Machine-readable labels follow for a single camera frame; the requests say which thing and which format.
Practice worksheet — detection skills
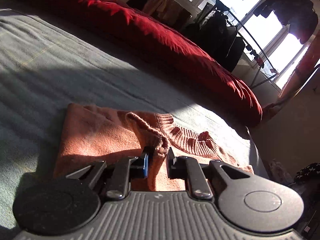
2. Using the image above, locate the row of small hanging laundry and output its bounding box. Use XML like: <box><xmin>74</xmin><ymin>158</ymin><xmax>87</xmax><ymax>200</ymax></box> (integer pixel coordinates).
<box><xmin>245</xmin><ymin>44</ymin><xmax>279</xmax><ymax>77</ymax></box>

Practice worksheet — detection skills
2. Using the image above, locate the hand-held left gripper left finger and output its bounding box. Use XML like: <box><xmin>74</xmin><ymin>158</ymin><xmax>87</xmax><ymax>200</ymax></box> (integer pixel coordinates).
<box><xmin>66</xmin><ymin>147</ymin><xmax>150</xmax><ymax>201</ymax></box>

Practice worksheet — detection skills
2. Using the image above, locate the metal clothes drying rack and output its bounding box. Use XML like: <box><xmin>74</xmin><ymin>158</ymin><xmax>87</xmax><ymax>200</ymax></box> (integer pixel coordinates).
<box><xmin>195</xmin><ymin>2</ymin><xmax>280</xmax><ymax>89</ymax></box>

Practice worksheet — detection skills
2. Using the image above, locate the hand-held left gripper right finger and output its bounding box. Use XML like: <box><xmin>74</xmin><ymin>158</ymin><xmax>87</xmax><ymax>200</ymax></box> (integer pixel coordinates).
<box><xmin>168</xmin><ymin>147</ymin><xmax>253</xmax><ymax>201</ymax></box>

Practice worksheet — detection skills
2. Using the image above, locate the grey plaid bed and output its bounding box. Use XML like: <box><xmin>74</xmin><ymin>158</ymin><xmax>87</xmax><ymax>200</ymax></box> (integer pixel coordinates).
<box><xmin>0</xmin><ymin>0</ymin><xmax>269</xmax><ymax>240</ymax></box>

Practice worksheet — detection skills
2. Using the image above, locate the orange knitted sweater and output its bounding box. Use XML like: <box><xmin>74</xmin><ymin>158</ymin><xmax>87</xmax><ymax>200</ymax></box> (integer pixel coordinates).
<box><xmin>53</xmin><ymin>102</ymin><xmax>254</xmax><ymax>193</ymax></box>

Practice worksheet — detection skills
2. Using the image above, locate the black spotted cloth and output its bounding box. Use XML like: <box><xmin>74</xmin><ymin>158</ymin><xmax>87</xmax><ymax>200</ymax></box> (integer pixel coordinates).
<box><xmin>294</xmin><ymin>163</ymin><xmax>320</xmax><ymax>184</ymax></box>

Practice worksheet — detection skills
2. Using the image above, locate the red duvet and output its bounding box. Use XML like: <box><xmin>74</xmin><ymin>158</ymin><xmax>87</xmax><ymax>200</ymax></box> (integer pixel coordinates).
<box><xmin>17</xmin><ymin>0</ymin><xmax>263</xmax><ymax>128</ymax></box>

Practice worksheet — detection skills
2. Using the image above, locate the dark hanging laundry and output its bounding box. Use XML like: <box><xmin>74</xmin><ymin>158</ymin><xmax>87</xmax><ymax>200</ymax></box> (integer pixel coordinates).
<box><xmin>222</xmin><ymin>0</ymin><xmax>319</xmax><ymax>44</ymax></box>

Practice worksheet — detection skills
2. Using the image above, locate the window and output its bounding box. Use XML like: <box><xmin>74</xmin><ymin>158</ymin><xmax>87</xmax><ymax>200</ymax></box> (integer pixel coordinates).
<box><xmin>155</xmin><ymin>0</ymin><xmax>310</xmax><ymax>90</ymax></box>

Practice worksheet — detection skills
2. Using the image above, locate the orange hanging cloth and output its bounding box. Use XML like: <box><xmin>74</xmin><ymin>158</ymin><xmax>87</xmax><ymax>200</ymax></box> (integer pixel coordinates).
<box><xmin>142</xmin><ymin>0</ymin><xmax>180</xmax><ymax>20</ymax></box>

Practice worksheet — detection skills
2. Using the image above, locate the orange curtain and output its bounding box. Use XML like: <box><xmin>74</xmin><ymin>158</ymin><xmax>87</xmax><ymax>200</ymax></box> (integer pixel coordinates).
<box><xmin>262</xmin><ymin>40</ymin><xmax>320</xmax><ymax>125</ymax></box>

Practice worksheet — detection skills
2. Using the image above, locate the black jacket with badge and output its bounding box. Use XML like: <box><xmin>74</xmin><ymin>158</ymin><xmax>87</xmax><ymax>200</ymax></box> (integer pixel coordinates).
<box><xmin>200</xmin><ymin>12</ymin><xmax>238</xmax><ymax>60</ymax></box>

